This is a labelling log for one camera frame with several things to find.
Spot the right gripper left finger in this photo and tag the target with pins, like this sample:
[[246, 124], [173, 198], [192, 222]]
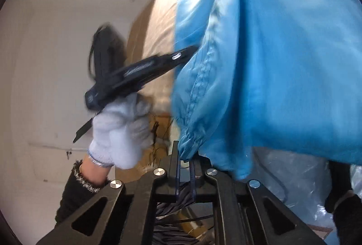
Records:
[[122, 213]]

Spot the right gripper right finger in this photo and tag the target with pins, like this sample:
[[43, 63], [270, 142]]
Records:
[[246, 213]]

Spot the light blue work coat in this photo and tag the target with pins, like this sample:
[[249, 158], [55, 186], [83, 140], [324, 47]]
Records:
[[283, 74]]

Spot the left forearm black sleeve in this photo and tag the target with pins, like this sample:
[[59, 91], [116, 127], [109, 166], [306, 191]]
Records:
[[85, 181]]

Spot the left white gloved hand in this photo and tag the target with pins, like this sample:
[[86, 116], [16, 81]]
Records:
[[121, 133]]

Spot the plaid bed sheet mattress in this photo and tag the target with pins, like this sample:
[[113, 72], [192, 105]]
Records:
[[160, 39]]

